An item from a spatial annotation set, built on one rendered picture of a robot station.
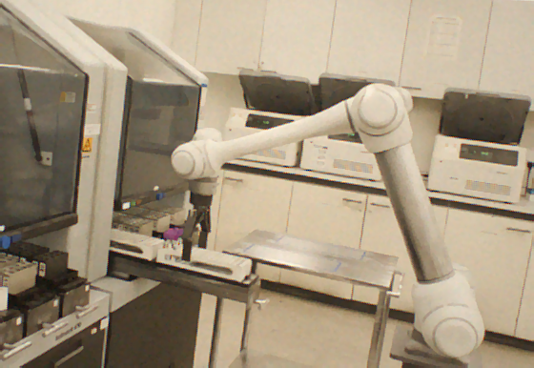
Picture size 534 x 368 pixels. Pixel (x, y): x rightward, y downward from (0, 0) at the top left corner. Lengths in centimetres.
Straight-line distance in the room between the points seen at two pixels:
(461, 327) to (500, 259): 256
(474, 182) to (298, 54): 150
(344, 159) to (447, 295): 256
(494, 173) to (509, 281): 68
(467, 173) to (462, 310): 249
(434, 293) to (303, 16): 314
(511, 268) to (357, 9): 200
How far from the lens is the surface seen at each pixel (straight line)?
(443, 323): 169
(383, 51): 444
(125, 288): 204
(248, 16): 467
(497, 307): 431
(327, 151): 420
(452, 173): 414
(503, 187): 416
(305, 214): 427
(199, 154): 175
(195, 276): 198
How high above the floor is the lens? 142
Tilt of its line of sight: 7 degrees down
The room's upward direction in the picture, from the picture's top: 7 degrees clockwise
